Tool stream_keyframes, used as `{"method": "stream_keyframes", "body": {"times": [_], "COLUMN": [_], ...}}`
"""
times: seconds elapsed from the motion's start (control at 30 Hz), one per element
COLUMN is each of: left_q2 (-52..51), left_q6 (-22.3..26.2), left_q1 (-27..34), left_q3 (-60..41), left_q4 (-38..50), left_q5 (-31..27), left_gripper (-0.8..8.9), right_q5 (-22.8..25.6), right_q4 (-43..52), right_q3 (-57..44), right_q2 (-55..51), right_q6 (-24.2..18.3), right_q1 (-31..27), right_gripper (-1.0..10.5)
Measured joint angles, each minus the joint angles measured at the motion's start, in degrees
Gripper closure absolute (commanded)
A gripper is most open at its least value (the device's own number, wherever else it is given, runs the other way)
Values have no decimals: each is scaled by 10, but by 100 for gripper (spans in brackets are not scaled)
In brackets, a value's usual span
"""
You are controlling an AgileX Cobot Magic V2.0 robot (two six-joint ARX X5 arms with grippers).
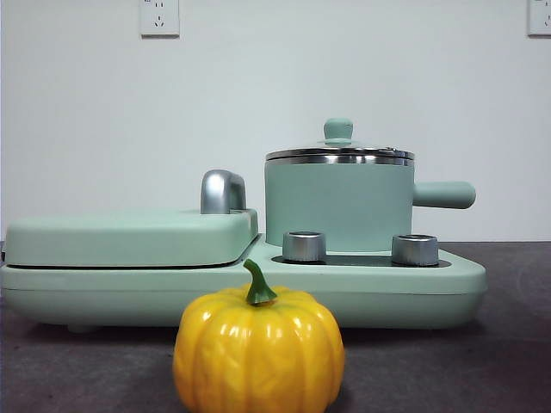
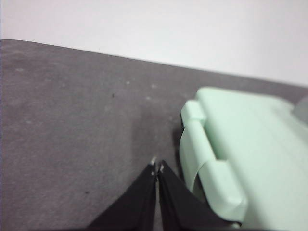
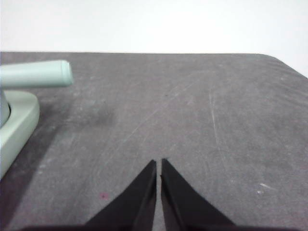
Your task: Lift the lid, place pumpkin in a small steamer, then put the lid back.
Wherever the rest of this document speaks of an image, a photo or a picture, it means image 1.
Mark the glass lid with green knob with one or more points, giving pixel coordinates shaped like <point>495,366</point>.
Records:
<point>338,129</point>

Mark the yellow toy pumpkin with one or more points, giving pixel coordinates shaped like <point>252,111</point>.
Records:
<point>258,353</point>

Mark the mint green steamer pot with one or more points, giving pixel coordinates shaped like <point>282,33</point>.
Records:
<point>336,202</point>

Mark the silver control knob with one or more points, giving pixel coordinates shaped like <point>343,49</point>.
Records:
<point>303,247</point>
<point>415,251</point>

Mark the mint green breakfast machine base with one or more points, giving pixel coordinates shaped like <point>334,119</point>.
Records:
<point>387,297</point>

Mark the white wall socket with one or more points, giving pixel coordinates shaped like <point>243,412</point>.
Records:
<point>540,17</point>
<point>159,19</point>

